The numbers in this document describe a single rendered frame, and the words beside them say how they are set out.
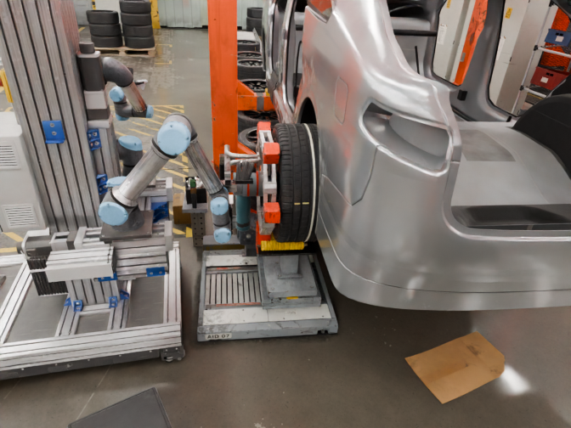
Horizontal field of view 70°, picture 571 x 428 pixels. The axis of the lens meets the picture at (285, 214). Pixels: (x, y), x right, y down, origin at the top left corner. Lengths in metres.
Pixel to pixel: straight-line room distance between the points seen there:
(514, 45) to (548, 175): 4.04
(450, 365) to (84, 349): 1.97
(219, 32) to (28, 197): 1.31
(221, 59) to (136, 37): 7.91
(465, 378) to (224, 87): 2.15
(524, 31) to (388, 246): 5.45
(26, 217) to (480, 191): 2.24
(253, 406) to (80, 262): 1.08
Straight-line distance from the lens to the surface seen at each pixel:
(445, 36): 7.88
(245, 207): 2.44
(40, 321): 2.59
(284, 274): 2.60
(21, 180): 2.13
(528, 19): 6.63
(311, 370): 2.41
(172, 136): 1.61
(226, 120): 2.64
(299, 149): 2.04
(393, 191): 1.33
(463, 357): 2.72
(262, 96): 4.62
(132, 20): 10.35
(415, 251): 1.43
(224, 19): 2.52
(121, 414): 1.91
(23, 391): 2.59
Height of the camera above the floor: 1.89
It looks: 31 degrees down
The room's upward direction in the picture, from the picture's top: 4 degrees clockwise
